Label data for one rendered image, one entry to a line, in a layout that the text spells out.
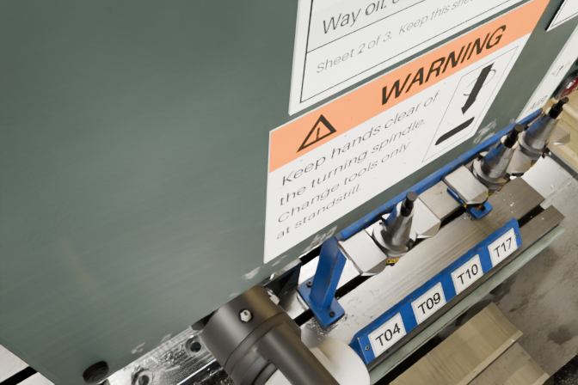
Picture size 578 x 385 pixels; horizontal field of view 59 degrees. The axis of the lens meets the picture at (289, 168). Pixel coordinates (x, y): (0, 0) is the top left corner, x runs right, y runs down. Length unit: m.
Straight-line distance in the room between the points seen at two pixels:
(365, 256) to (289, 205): 0.55
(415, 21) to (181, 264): 0.13
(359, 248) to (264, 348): 0.30
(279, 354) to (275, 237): 0.28
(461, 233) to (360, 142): 1.00
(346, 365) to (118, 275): 0.39
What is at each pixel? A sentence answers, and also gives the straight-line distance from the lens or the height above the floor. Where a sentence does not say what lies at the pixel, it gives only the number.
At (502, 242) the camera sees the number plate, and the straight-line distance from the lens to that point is 1.19.
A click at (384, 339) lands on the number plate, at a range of 1.04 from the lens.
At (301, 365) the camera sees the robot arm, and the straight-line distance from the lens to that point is 0.51.
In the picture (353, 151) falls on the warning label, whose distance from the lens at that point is 0.23.
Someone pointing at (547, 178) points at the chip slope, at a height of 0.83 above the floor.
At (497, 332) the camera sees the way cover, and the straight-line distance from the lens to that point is 1.35.
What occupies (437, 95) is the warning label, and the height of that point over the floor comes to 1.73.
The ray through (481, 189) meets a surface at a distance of 0.89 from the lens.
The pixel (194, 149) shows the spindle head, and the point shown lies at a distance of 0.16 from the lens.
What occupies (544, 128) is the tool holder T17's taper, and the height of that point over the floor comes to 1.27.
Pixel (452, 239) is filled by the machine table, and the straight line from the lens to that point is 1.21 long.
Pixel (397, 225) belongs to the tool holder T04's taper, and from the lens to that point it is 0.75.
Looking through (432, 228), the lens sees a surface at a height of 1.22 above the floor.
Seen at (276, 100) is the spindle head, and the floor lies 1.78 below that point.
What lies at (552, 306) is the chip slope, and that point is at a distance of 1.43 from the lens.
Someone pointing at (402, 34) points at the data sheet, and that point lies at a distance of 0.19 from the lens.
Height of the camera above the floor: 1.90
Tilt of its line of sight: 55 degrees down
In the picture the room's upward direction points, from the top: 6 degrees clockwise
